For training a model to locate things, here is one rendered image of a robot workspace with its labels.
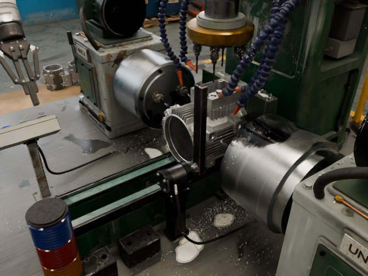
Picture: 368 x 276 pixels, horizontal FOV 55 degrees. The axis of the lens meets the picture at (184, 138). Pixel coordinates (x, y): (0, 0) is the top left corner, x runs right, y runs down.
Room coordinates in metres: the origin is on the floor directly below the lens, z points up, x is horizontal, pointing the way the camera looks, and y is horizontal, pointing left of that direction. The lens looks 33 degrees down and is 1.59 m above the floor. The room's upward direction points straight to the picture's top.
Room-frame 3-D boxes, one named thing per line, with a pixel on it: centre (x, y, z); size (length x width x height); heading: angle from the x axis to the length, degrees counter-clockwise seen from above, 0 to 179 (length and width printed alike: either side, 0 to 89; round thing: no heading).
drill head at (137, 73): (1.22, 0.14, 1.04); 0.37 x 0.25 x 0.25; 35
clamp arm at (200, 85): (0.75, -0.04, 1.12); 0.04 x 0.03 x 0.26; 125
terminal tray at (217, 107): (0.96, -0.10, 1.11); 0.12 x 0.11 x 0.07; 125
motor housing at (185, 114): (0.93, -0.06, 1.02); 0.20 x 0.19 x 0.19; 125
